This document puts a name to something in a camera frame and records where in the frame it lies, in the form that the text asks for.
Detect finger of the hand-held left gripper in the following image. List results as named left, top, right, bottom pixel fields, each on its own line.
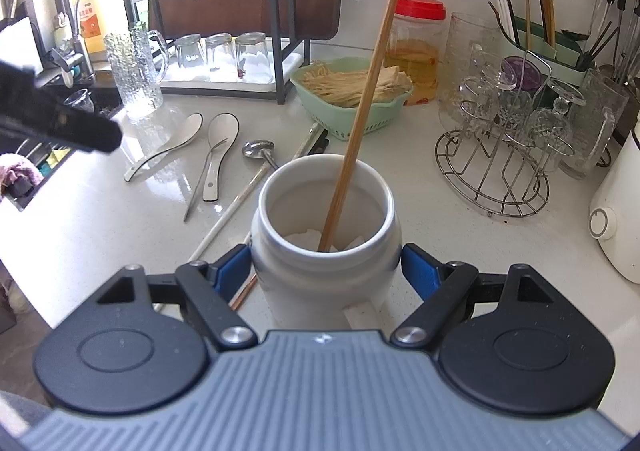
left=0, top=96, right=124, bottom=154

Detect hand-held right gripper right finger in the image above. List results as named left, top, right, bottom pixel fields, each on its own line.
left=391, top=243, right=555, bottom=349

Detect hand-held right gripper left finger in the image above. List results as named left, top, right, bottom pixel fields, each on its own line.
left=95, top=245, right=259, bottom=351

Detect brown wooden chopstick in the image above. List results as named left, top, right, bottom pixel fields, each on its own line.
left=229, top=273, right=259, bottom=310

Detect white chopstick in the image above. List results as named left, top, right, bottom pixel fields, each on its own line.
left=291, top=122, right=323, bottom=163
left=187, top=164, right=273, bottom=263

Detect white ceramic jar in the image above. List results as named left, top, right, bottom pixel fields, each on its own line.
left=249, top=154, right=404, bottom=332

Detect metal spoon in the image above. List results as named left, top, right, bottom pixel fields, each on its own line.
left=242, top=139, right=280, bottom=171

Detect black chopstick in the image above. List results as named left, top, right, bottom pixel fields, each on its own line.
left=307, top=128, right=330, bottom=155

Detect long bamboo chopstick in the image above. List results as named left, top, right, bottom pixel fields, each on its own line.
left=318, top=0, right=404, bottom=252

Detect small glass cup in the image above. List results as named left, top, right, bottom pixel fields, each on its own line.
left=64, top=88, right=96, bottom=113

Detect textured glass pitcher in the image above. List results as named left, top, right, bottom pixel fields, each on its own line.
left=104, top=27, right=170, bottom=120

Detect pink fuzzy cloth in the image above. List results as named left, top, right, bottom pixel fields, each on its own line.
left=0, top=154, right=43, bottom=199

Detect yellow bottle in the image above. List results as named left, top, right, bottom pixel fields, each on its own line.
left=72, top=0, right=108, bottom=57

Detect green plastic basket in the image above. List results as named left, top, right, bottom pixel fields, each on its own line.
left=291, top=57, right=415, bottom=141

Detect stemmed cut glass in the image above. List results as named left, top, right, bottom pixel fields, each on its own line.
left=457, top=65, right=519, bottom=144
left=525, top=81, right=587, bottom=168

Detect dried noodles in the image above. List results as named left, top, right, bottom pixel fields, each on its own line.
left=300, top=62, right=412, bottom=108

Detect white tray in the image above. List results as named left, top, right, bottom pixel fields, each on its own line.
left=162, top=37, right=306, bottom=94

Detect white electric cooker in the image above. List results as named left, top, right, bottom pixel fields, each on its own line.
left=589, top=111, right=640, bottom=284

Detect plastic jar red lid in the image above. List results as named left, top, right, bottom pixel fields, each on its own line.
left=385, top=0, right=447, bottom=107

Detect purple cup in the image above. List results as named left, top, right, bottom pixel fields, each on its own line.
left=502, top=56, right=544, bottom=93

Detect large clear glass pitcher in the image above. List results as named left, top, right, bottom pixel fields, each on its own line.
left=439, top=12, right=507, bottom=132

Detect black metal dish rack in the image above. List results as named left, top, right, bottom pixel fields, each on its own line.
left=114, top=0, right=313, bottom=106

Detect green chopstick holder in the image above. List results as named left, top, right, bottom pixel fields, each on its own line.
left=497, top=16, right=596, bottom=87

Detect bundle of standing chopsticks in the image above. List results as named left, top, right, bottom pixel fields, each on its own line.
left=486, top=0, right=558, bottom=49

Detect metal wire cup rack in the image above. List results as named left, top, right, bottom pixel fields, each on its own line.
left=434, top=48, right=576, bottom=218

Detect ribbed glass pitcher with handle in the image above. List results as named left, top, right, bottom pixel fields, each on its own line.
left=557, top=68, right=631, bottom=180

